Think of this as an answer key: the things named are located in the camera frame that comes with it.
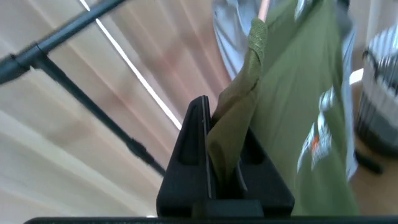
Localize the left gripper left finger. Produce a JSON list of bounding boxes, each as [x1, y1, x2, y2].
[[156, 95, 217, 218]]

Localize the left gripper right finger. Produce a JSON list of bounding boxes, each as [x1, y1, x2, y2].
[[236, 126, 295, 218]]

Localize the green shirt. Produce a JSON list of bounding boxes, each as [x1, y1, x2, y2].
[[206, 0, 361, 216]]

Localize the pale grey shorts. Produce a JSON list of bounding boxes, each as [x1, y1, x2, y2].
[[212, 0, 358, 181]]

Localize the pink clothes hanger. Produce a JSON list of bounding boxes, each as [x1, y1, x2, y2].
[[257, 0, 272, 23]]

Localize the white laundry basket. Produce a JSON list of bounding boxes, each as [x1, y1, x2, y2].
[[354, 23, 398, 158]]

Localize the black clothes rack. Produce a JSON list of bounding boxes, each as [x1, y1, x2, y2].
[[0, 0, 384, 177]]

